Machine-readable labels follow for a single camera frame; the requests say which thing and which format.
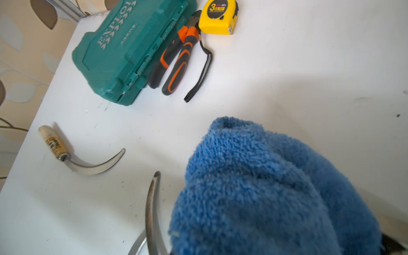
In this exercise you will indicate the blue microfiber rag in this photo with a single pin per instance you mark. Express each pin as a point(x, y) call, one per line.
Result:
point(250, 191)

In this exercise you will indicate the sickle wooden handle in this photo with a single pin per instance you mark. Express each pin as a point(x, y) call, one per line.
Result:
point(155, 241)
point(138, 244)
point(63, 152)

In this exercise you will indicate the green plastic tool case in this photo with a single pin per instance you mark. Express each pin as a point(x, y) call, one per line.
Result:
point(119, 56)

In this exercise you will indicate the yellow black tape measure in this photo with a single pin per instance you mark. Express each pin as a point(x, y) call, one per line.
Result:
point(219, 17)

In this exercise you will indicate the black red handled pliers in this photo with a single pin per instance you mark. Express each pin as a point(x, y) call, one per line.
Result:
point(180, 49)

